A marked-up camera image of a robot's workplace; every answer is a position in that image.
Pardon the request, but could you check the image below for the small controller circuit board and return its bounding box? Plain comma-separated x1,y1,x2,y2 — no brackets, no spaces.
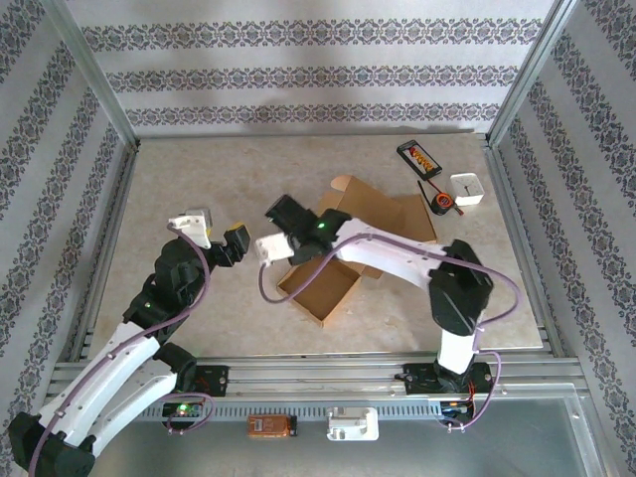
162,400,204,419
439,399,476,417

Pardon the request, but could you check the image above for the black tray with orange beads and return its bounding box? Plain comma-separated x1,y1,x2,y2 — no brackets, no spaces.
396,140,444,180

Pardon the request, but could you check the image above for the black orange tape measure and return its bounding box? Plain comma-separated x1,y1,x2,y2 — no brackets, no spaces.
416,179,467,219

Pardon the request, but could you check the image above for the white square clock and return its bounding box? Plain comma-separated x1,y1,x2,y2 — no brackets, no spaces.
448,172,486,209

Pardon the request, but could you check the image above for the orange flat device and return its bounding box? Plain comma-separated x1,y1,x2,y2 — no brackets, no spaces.
246,415,298,440

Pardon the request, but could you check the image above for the grey metal base panel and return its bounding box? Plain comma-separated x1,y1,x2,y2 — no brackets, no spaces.
29,382,610,477

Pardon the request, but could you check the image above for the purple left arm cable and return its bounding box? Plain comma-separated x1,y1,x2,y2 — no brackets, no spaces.
27,223,216,477

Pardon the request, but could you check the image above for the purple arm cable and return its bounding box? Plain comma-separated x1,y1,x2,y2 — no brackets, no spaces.
257,234,524,432
27,223,216,477

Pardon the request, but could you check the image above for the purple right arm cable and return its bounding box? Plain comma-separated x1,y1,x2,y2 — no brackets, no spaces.
257,234,524,432

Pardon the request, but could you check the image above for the aluminium side rail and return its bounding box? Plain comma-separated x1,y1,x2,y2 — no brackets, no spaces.
67,143,143,362
481,138,567,358

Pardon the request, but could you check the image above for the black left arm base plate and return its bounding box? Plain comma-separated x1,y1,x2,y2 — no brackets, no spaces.
183,365,231,398

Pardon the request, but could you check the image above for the aluminium mounting rail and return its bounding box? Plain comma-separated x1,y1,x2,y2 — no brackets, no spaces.
47,350,590,401

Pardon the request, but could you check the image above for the grey slotted cable duct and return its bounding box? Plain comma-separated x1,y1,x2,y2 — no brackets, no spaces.
141,400,443,422

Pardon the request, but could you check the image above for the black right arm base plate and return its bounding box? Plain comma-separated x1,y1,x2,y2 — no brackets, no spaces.
402,362,496,398

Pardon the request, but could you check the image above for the white plastic bracket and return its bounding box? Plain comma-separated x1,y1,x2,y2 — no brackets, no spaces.
325,405,381,442

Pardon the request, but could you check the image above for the aluminium frame post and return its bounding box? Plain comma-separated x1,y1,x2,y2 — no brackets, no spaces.
42,0,143,150
486,0,587,148

